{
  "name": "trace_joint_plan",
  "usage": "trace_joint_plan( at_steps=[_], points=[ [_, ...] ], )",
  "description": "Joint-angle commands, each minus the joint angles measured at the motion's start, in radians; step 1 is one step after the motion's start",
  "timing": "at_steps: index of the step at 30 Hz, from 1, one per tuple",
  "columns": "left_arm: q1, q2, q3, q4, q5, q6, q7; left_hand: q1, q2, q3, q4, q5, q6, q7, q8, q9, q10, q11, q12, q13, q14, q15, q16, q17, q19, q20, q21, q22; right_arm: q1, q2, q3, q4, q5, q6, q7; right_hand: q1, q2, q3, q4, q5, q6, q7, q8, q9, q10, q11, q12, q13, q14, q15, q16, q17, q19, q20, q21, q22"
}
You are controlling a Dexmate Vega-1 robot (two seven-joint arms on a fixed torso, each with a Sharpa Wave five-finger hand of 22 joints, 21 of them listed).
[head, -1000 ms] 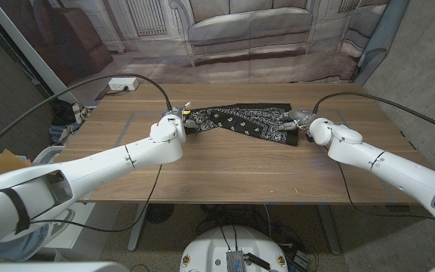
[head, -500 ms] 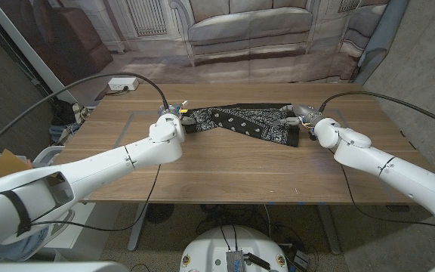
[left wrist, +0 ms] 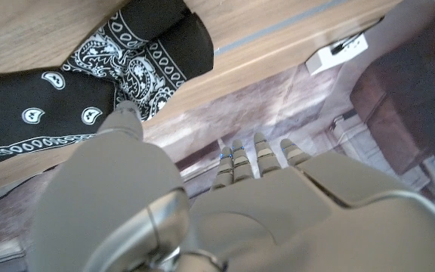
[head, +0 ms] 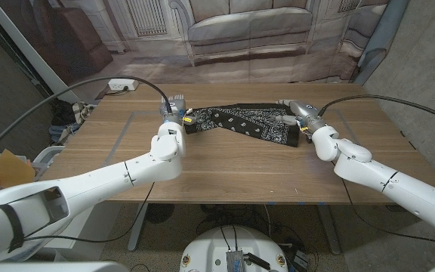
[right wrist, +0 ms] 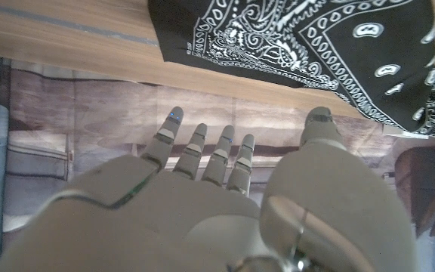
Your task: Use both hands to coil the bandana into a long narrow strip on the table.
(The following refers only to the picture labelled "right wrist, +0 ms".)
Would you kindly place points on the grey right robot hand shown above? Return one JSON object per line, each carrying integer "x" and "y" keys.
{"x": 202, "y": 219}

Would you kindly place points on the black paisley bandana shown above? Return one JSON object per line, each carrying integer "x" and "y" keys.
{"x": 353, "y": 56}

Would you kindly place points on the printed sofa room backdrop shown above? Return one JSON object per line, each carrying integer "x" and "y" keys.
{"x": 89, "y": 113}

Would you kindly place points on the grey tape rectangle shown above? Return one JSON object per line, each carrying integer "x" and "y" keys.
{"x": 70, "y": 25}

